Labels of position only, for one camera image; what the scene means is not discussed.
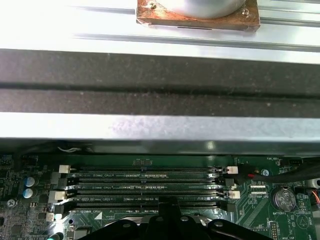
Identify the thick black cable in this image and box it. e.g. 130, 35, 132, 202
236, 163, 320, 187

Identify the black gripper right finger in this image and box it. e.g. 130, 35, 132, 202
169, 196, 254, 240

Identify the RAM slot with white latches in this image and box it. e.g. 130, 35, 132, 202
59, 164, 239, 176
49, 189, 241, 203

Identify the green motherboard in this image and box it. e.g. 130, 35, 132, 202
0, 153, 315, 240

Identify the silver coin battery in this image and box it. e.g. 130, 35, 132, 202
273, 188, 298, 213

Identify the black PC case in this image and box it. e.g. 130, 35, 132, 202
0, 47, 320, 240

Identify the brown square base plate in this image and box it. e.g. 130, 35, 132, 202
135, 0, 261, 33

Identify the connector with coloured wires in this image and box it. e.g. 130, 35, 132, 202
309, 188, 320, 207

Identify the silver capacitor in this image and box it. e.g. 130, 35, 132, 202
24, 176, 39, 189
21, 188, 38, 200

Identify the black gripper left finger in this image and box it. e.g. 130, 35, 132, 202
86, 196, 170, 240

